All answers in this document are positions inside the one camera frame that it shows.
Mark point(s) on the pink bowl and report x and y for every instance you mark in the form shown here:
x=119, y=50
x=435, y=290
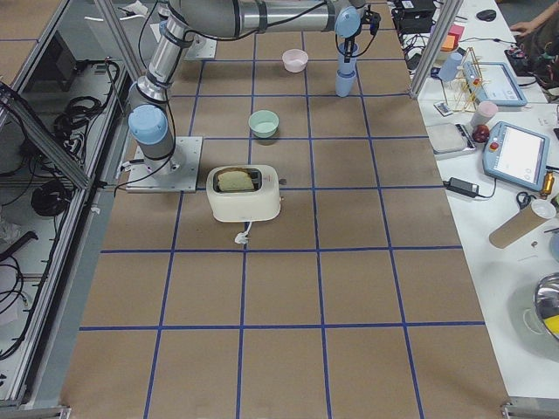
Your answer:
x=294, y=60

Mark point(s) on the aluminium frame post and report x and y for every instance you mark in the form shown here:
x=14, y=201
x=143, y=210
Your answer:
x=446, y=16

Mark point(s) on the red apple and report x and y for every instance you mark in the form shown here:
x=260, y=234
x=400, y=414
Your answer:
x=481, y=134

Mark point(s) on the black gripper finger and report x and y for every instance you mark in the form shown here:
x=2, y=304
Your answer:
x=351, y=47
x=346, y=49

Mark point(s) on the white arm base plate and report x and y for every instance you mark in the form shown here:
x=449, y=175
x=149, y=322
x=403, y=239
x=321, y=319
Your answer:
x=201, y=48

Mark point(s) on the yellow wire stand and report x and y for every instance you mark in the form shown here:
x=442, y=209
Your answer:
x=460, y=93

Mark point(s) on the second arm base plate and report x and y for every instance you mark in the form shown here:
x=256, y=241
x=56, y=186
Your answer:
x=178, y=174

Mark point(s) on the near blue-framed tablet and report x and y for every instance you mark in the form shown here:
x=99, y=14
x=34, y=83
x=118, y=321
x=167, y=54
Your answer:
x=516, y=155

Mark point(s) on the black power adapter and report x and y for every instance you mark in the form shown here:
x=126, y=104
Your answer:
x=462, y=187

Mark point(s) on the blue-framed tablet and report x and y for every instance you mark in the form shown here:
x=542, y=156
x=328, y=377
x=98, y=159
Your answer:
x=495, y=82
x=516, y=155

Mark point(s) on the cream white toaster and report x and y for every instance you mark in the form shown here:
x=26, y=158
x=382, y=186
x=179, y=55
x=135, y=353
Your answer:
x=260, y=204

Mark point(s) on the mint green bowl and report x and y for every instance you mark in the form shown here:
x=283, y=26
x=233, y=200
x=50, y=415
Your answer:
x=264, y=123

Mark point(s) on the far blue-framed tablet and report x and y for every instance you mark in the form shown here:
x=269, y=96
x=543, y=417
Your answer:
x=495, y=82

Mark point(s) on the cardboard tube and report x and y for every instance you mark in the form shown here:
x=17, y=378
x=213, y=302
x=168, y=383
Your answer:
x=537, y=213

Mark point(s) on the grey kitchen scale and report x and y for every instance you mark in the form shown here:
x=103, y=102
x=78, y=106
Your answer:
x=450, y=140

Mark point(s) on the steel mixing bowl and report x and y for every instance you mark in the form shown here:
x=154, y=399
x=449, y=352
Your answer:
x=542, y=317

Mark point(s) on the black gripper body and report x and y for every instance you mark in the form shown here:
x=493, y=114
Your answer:
x=348, y=46

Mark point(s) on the black electronics box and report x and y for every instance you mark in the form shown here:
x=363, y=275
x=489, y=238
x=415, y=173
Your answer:
x=413, y=16

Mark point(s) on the blue cup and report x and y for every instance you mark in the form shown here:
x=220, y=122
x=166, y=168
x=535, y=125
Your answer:
x=344, y=83
x=347, y=63

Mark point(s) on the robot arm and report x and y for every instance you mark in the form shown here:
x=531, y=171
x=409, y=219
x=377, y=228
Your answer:
x=270, y=99

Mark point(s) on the pale pink cup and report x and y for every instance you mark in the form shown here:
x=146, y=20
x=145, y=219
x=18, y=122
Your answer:
x=484, y=112

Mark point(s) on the toast slice in toaster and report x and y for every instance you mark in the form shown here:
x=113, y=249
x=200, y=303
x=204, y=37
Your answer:
x=234, y=180

